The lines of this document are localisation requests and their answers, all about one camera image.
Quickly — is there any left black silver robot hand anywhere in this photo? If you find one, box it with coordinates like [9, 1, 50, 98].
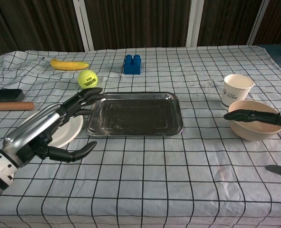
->
[2, 87, 104, 167]

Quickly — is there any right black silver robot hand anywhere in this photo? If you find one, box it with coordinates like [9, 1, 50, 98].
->
[223, 108, 281, 178]

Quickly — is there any beige bowl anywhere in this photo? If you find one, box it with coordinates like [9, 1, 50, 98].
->
[228, 99, 281, 141]

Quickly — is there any white paper cup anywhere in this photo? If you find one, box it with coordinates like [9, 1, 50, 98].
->
[221, 74, 254, 110]

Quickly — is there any white round plate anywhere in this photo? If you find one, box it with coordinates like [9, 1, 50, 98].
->
[19, 111, 84, 148]

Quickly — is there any stainless steel rectangular tray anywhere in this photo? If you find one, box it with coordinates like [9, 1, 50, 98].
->
[85, 92, 184, 137]

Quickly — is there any wooden rolling pin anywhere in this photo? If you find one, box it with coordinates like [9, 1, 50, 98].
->
[0, 102, 35, 112]

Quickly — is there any black board eraser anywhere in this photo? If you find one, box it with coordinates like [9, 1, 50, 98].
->
[0, 88, 26, 103]

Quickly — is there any yellow banana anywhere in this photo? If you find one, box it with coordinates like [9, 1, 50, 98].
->
[50, 58, 90, 71]

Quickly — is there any yellow-green tennis ball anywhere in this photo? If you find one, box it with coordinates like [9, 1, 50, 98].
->
[77, 69, 98, 89]

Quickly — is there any blue toy building block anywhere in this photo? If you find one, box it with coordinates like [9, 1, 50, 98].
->
[124, 54, 142, 75]

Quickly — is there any white black checked tablecloth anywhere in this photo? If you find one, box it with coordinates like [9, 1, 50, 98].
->
[0, 45, 281, 228]

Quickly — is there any white metal frame post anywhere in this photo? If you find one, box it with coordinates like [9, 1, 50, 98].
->
[247, 0, 271, 46]
[186, 0, 205, 48]
[73, 0, 95, 52]

